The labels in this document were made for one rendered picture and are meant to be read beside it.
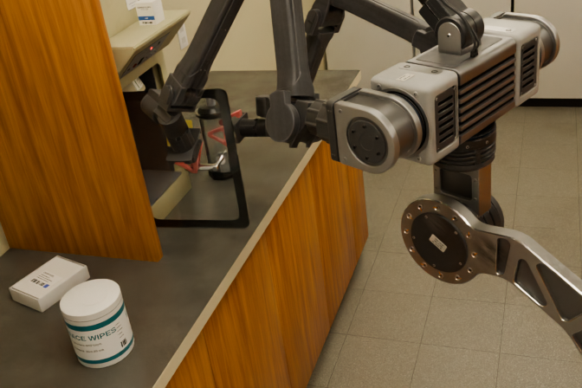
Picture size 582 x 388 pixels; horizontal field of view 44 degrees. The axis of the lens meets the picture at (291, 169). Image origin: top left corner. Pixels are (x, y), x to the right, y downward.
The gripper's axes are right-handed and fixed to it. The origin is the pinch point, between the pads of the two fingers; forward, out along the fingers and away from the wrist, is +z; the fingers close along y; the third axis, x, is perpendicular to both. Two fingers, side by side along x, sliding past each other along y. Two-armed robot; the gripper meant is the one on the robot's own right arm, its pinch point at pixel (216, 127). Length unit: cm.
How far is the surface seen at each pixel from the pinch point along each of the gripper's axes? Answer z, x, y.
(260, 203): -18.6, 16.7, 17.8
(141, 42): -5, -40, 38
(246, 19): 49, 7, -149
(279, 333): -18, 63, 21
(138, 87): 8.6, -23.4, 24.0
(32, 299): 21, 13, 74
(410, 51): -11, 67, -269
